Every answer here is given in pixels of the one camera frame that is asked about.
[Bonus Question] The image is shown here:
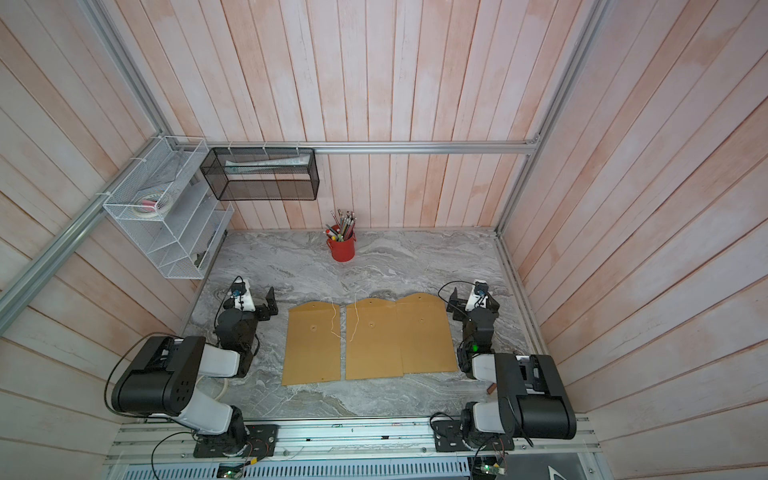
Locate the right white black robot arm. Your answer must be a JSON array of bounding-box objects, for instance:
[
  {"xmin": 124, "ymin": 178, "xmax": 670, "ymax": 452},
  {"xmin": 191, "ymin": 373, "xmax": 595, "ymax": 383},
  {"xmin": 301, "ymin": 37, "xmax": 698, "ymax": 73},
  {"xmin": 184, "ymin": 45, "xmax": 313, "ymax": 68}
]
[{"xmin": 445, "ymin": 281, "xmax": 577, "ymax": 449}]

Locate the red metal pen bucket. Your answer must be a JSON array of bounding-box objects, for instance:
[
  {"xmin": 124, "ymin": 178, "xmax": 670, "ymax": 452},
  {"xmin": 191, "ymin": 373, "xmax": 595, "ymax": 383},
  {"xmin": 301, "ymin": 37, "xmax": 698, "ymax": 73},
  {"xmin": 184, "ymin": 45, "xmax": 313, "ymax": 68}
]
[{"xmin": 326, "ymin": 230, "xmax": 356, "ymax": 263}]

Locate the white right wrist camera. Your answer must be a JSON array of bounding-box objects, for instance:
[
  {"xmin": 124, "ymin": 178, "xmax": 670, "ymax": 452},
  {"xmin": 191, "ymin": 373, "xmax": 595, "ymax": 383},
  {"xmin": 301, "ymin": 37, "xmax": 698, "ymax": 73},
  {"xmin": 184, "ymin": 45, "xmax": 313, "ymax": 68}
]
[{"xmin": 466, "ymin": 280, "xmax": 490, "ymax": 311}]

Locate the brown kraft file bag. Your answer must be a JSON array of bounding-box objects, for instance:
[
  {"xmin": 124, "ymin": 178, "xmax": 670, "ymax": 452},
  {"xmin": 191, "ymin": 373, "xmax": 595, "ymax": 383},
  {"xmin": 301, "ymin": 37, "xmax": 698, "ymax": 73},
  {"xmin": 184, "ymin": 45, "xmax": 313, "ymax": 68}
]
[
  {"xmin": 345, "ymin": 298, "xmax": 404, "ymax": 380},
  {"xmin": 282, "ymin": 302, "xmax": 341, "ymax": 386},
  {"xmin": 396, "ymin": 293, "xmax": 458, "ymax": 374}
]

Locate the tape roll on shelf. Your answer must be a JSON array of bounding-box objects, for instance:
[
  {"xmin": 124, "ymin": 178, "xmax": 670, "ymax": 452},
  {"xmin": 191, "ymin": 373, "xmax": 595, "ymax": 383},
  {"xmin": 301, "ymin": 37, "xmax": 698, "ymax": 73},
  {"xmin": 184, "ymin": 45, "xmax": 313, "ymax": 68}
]
[{"xmin": 130, "ymin": 192, "xmax": 173, "ymax": 219}]

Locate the bundle of pens and pencils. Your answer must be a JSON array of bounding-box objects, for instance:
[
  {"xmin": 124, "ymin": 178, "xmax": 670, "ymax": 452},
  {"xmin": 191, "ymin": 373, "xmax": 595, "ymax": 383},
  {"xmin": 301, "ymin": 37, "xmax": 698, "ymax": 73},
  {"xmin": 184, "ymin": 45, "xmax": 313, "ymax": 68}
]
[{"xmin": 325, "ymin": 209, "xmax": 356, "ymax": 243}]

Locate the white wire mesh shelf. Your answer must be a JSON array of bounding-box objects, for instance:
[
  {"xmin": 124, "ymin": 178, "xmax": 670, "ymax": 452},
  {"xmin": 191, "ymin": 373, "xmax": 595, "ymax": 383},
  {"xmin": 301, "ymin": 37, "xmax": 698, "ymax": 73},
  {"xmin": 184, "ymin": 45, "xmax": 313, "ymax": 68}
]
[{"xmin": 104, "ymin": 136, "xmax": 234, "ymax": 280}]

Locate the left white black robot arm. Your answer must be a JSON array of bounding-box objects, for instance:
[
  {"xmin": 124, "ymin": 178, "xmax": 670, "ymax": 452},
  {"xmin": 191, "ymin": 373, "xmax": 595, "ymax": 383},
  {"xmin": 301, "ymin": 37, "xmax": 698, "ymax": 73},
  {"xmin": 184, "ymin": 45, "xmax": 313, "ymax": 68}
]
[{"xmin": 105, "ymin": 277, "xmax": 279, "ymax": 437}]

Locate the black mesh wall basket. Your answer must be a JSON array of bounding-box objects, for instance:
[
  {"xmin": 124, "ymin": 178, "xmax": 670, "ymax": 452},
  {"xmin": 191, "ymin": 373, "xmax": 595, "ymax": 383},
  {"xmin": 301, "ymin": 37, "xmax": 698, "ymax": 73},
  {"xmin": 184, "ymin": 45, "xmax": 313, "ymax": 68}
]
[{"xmin": 200, "ymin": 147, "xmax": 320, "ymax": 201}]

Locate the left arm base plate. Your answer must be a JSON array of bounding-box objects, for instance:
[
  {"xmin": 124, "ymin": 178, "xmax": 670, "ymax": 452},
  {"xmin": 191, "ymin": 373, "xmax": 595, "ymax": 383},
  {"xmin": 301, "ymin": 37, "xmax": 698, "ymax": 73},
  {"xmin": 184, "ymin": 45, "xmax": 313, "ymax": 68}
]
[{"xmin": 193, "ymin": 424, "xmax": 279, "ymax": 459}]

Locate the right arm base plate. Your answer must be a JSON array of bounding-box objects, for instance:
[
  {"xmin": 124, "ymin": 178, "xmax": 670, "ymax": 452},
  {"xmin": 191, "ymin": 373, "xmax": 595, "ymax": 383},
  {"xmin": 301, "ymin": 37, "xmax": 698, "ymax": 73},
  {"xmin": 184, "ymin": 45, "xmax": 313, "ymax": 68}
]
[{"xmin": 428, "ymin": 413, "xmax": 515, "ymax": 453}]

